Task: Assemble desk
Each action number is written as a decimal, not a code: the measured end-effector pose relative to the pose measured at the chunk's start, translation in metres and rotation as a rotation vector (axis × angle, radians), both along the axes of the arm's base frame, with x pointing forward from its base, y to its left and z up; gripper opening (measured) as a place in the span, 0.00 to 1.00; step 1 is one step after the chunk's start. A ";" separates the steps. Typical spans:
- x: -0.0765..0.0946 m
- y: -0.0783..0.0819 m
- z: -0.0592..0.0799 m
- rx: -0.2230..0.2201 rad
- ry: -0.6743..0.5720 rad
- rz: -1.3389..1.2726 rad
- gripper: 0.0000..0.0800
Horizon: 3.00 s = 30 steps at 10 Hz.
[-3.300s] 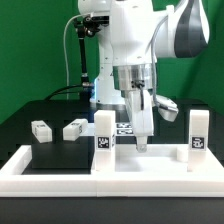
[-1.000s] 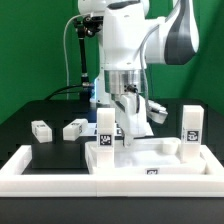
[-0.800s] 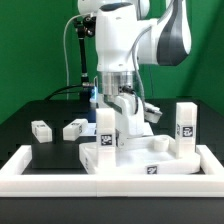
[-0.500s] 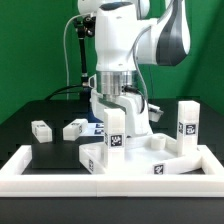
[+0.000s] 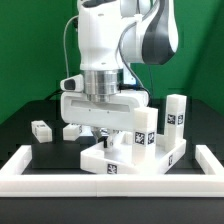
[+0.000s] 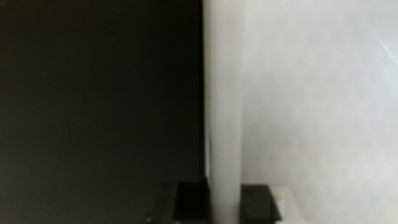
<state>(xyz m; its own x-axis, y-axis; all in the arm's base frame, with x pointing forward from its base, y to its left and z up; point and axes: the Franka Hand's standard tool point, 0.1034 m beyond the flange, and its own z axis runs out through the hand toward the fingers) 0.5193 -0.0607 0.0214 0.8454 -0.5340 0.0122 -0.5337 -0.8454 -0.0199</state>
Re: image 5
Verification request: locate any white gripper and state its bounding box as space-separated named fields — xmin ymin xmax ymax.
xmin=61 ymin=91 xmax=149 ymax=149

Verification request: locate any white desk top tray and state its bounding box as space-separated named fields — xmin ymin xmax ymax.
xmin=80 ymin=132 xmax=186 ymax=175

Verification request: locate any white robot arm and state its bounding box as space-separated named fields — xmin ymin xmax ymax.
xmin=60 ymin=0 xmax=178 ymax=140

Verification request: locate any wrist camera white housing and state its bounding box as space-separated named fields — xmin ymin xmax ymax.
xmin=60 ymin=74 xmax=84 ymax=92

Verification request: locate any black cable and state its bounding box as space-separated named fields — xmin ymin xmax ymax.
xmin=44 ymin=89 xmax=64 ymax=101

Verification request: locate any white U-shaped frame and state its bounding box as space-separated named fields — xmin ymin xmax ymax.
xmin=0 ymin=145 xmax=224 ymax=197

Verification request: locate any white grey cable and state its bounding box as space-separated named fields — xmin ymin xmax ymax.
xmin=63 ymin=16 xmax=81 ymax=81

